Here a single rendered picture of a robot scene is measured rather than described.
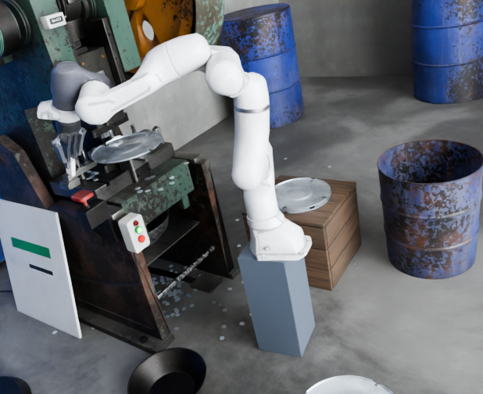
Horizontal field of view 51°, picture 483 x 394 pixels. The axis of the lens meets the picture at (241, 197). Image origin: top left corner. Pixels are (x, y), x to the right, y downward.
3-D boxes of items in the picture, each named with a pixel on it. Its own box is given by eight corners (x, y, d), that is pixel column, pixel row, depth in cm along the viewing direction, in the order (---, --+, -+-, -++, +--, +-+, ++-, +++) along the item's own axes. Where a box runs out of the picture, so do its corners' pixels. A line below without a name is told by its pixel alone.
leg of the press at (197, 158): (245, 266, 251) (205, 92, 210) (232, 280, 243) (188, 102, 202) (122, 234, 304) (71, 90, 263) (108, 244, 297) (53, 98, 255)
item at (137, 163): (177, 173, 205) (169, 142, 199) (154, 189, 196) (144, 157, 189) (135, 166, 220) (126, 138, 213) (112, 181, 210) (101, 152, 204)
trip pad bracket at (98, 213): (121, 241, 191) (105, 197, 182) (101, 256, 184) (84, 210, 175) (111, 238, 194) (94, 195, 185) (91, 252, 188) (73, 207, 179)
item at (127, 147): (76, 159, 203) (76, 158, 203) (128, 131, 222) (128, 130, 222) (125, 166, 186) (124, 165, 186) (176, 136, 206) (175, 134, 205)
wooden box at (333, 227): (362, 243, 249) (355, 181, 233) (331, 291, 222) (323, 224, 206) (290, 231, 271) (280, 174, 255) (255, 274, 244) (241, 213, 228)
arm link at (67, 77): (111, 115, 155) (113, 97, 162) (112, 77, 146) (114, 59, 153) (49, 109, 151) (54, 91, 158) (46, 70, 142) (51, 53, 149)
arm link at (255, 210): (284, 193, 185) (273, 130, 174) (275, 220, 170) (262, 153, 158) (255, 195, 188) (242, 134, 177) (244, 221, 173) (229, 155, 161)
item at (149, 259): (200, 222, 237) (199, 221, 236) (135, 276, 208) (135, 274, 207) (138, 209, 261) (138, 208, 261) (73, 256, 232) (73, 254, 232)
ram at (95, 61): (132, 115, 204) (110, 41, 191) (105, 130, 194) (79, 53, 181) (105, 113, 214) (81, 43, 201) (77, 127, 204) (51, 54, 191)
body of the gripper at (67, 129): (65, 127, 155) (66, 151, 161) (86, 117, 160) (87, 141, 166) (48, 116, 157) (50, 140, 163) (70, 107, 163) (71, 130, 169)
